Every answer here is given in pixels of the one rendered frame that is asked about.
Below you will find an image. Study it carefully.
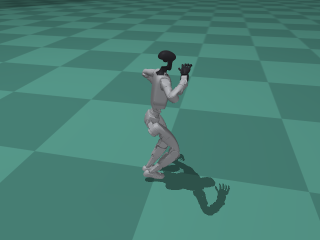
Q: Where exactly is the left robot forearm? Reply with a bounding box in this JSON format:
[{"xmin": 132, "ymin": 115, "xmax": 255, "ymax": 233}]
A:
[{"xmin": 146, "ymin": 76, "xmax": 153, "ymax": 83}]

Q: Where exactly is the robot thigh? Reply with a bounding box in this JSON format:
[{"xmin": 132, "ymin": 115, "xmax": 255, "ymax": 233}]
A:
[
  {"xmin": 148, "ymin": 121, "xmax": 180, "ymax": 154},
  {"xmin": 145, "ymin": 114, "xmax": 168, "ymax": 148}
]

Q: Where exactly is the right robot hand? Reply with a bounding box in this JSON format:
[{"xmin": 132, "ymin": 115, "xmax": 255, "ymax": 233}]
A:
[{"xmin": 178, "ymin": 63, "xmax": 192, "ymax": 81}]

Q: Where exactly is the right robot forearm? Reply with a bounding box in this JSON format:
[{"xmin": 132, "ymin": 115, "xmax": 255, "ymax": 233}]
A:
[{"xmin": 168, "ymin": 75, "xmax": 188, "ymax": 98}]

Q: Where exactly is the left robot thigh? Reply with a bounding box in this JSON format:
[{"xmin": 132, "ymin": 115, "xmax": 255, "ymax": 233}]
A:
[{"xmin": 145, "ymin": 114, "xmax": 168, "ymax": 148}]

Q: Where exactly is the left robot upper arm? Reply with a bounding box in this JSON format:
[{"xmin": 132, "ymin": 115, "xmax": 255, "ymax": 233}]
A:
[{"xmin": 142, "ymin": 68, "xmax": 160, "ymax": 78}]

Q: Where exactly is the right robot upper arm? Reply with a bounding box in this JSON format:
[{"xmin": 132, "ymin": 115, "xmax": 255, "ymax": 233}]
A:
[{"xmin": 160, "ymin": 78, "xmax": 179, "ymax": 103}]

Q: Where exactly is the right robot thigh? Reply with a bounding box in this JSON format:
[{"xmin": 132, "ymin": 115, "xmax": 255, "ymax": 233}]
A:
[{"xmin": 148, "ymin": 121, "xmax": 180, "ymax": 154}]

